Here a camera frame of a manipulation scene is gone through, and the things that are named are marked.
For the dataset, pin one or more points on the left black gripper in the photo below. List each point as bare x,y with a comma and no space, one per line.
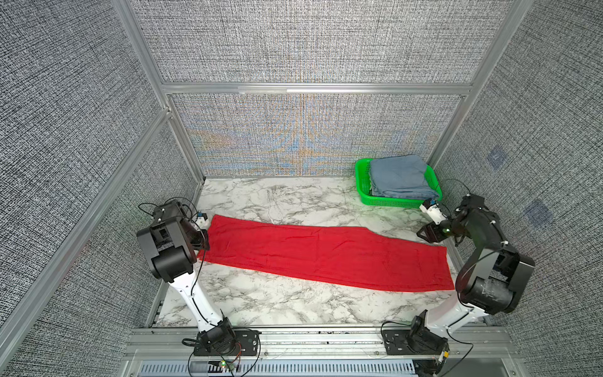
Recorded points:
202,237

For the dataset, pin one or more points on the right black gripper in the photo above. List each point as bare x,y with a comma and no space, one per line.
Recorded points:
431,233

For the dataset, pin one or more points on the red long pants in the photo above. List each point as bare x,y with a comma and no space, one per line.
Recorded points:
348,256

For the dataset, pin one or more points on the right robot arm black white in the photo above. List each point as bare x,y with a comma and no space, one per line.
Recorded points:
491,281

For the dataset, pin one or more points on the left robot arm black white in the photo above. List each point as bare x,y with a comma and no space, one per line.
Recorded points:
175,248

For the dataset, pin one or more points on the folded grey-blue cloth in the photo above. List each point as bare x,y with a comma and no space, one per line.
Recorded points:
401,177

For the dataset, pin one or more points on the green plastic basket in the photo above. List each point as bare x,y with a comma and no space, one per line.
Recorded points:
364,188

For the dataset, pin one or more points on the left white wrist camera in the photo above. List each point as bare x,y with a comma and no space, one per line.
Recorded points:
201,221

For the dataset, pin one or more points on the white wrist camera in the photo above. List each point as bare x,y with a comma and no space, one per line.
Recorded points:
432,209
201,221

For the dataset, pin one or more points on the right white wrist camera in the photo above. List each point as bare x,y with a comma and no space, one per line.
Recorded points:
432,209

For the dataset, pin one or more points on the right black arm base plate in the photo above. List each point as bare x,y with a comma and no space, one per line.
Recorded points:
395,341

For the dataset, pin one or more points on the aluminium cage frame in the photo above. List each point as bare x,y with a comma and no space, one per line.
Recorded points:
82,98

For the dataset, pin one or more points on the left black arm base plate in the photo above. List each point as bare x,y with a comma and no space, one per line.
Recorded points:
227,343

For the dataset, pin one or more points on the aluminium front rail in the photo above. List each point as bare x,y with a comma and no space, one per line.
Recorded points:
315,342

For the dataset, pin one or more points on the white slotted cable duct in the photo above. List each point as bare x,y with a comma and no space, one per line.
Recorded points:
281,368

